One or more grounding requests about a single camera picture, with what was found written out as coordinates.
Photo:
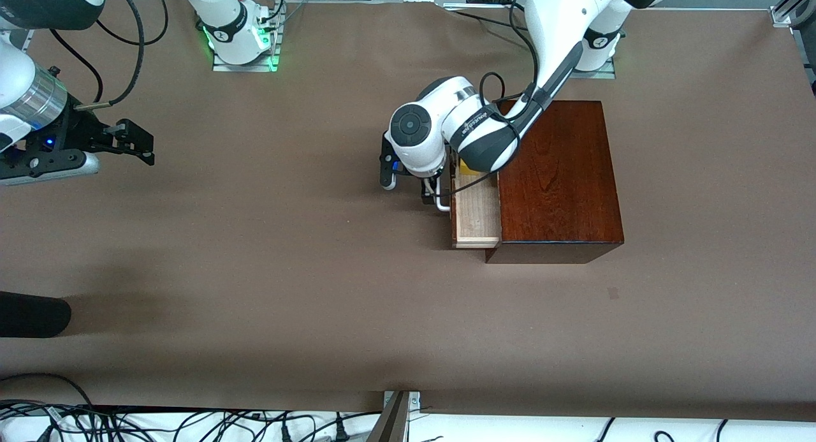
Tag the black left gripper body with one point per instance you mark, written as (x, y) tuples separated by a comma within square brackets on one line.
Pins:
[(428, 188)]

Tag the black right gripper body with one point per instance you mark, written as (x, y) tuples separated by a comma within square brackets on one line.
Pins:
[(81, 128)]

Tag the yellow cube block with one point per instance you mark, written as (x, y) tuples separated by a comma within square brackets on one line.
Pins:
[(467, 169)]

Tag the light wood drawer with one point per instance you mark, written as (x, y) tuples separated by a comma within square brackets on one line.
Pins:
[(475, 215)]

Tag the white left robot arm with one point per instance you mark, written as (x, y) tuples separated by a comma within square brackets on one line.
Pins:
[(561, 21)]

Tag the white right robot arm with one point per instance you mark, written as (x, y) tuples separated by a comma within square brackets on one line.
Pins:
[(13, 66)]

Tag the dark brown wooden cabinet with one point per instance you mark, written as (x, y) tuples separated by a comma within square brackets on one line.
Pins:
[(561, 187)]

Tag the black ribbed cylinder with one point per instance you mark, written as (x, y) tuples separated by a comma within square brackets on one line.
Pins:
[(32, 314)]

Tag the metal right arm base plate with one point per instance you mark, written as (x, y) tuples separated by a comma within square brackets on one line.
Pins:
[(245, 67)]

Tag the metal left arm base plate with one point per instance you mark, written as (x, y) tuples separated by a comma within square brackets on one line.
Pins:
[(602, 74)]

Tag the aluminium frame post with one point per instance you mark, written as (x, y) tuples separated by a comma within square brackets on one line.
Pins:
[(392, 423)]

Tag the aluminium corner bracket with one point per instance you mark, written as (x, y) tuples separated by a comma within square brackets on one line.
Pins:
[(787, 11)]

